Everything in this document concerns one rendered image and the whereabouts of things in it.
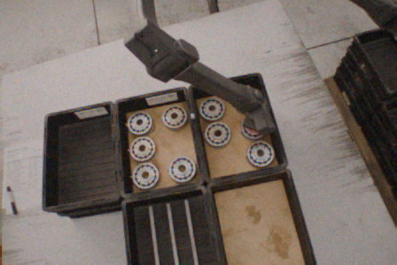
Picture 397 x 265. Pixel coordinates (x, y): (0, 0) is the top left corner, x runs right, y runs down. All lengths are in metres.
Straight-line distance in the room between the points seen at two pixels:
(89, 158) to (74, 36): 1.72
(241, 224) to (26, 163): 1.02
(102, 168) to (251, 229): 0.62
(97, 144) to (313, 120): 0.95
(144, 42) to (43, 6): 2.69
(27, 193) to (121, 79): 0.69
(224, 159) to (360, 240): 0.62
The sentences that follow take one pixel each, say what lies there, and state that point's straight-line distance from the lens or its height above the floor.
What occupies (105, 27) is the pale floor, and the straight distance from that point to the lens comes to 2.87.
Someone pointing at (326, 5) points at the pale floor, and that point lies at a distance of 2.94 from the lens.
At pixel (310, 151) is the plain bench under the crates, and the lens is 1.44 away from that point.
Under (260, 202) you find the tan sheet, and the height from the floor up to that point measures 0.83.
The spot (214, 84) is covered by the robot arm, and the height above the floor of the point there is 1.30.
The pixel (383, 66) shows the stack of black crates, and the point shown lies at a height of 0.49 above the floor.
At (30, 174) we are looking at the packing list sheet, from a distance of 1.62.
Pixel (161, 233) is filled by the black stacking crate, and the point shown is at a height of 0.83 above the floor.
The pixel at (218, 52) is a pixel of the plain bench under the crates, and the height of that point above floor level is 0.70.
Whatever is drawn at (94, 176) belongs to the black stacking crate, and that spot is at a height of 0.83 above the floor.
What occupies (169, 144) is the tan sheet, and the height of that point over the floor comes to 0.83.
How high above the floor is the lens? 2.02
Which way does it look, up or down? 64 degrees down
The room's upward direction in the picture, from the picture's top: 11 degrees counter-clockwise
